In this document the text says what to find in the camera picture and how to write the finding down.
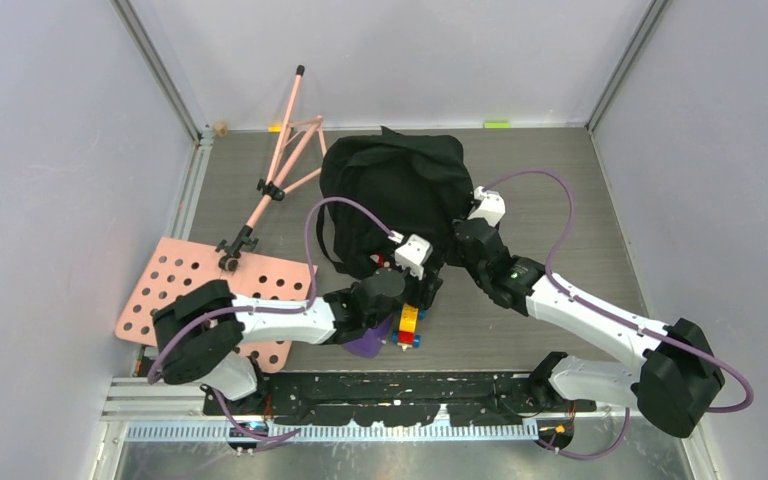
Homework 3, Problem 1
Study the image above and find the colourful toy block car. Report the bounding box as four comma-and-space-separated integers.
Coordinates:
391, 304, 427, 350

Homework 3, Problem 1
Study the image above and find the black backpack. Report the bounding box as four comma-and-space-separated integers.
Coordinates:
317, 127, 474, 279

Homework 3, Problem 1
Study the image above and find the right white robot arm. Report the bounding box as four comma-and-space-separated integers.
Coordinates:
454, 218, 725, 438

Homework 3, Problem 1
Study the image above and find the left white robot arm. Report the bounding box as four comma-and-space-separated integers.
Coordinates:
147, 264, 441, 414

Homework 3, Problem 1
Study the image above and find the pink tripod stand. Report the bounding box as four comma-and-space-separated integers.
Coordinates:
215, 64, 328, 272

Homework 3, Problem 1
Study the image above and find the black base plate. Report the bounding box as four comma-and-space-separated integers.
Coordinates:
227, 371, 596, 427

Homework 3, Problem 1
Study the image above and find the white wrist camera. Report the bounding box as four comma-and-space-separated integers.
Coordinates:
466, 186, 506, 227
394, 234, 433, 280

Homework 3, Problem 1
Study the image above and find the aluminium frame rail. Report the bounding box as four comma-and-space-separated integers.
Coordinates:
90, 377, 720, 479

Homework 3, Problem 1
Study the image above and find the pink perforated stand board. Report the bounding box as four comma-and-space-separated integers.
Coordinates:
114, 237, 311, 347

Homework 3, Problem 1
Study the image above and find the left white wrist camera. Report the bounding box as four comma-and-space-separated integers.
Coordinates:
394, 234, 433, 280

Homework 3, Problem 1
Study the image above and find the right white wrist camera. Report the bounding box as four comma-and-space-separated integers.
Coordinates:
466, 186, 506, 227

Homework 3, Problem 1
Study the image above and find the purple stapler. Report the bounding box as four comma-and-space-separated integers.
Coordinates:
343, 317, 393, 358

